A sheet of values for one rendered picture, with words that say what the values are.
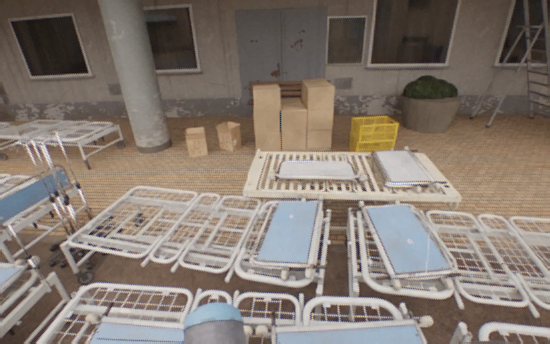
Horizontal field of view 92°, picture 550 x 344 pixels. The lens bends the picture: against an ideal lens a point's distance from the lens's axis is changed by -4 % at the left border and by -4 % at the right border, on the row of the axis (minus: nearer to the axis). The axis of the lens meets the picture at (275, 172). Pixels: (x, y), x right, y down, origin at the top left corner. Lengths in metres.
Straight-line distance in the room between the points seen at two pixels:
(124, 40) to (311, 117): 3.02
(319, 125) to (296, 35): 2.65
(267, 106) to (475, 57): 4.89
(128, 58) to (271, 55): 2.95
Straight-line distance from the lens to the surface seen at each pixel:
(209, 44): 6.79
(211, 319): 0.58
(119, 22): 5.03
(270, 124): 4.27
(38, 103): 9.46
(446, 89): 6.23
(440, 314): 2.56
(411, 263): 2.01
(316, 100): 4.24
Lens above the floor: 1.90
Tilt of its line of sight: 28 degrees down
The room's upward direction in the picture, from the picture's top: 2 degrees counter-clockwise
